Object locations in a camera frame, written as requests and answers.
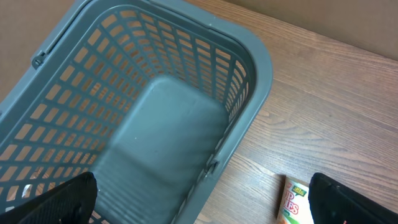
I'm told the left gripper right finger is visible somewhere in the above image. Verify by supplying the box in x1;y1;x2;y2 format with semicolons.
308;172;397;224

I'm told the instant noodle cup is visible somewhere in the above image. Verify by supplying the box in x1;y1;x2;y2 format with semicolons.
276;176;314;224

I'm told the grey plastic shopping basket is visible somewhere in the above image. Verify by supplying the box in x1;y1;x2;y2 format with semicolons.
1;1;272;223

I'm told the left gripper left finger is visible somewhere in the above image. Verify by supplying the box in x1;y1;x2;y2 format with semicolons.
1;172;98;224

